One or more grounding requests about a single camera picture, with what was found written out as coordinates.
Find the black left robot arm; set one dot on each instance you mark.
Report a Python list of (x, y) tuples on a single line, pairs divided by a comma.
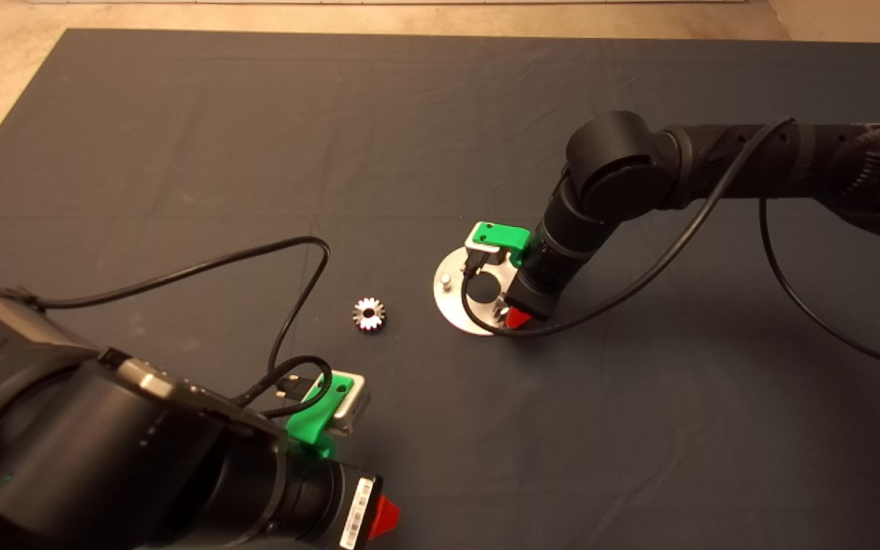
[(104, 451)]

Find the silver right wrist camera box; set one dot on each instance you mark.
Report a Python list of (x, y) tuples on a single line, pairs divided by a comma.
[(474, 243)]

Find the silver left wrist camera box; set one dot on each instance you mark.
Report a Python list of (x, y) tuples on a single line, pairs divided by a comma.
[(354, 403)]

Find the green right camera mount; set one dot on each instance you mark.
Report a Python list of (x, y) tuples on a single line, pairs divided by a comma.
[(501, 235)]

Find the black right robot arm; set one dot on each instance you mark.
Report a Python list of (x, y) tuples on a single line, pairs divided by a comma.
[(623, 164)]

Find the dark grey table cloth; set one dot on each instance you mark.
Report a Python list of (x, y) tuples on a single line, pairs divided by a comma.
[(180, 114)]

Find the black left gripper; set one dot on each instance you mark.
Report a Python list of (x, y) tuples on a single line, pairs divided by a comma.
[(329, 504)]

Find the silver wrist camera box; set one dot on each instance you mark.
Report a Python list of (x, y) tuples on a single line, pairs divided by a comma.
[(354, 403), (474, 243)]

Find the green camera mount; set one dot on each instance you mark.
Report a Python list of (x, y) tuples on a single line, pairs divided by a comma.
[(316, 420), (501, 235)]

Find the round metal carrier plate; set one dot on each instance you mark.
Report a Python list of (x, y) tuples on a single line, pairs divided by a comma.
[(451, 302)]

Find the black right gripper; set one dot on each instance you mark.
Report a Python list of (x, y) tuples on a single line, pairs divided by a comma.
[(543, 286)]

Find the green left camera mount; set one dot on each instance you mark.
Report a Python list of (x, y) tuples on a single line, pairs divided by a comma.
[(316, 420)]

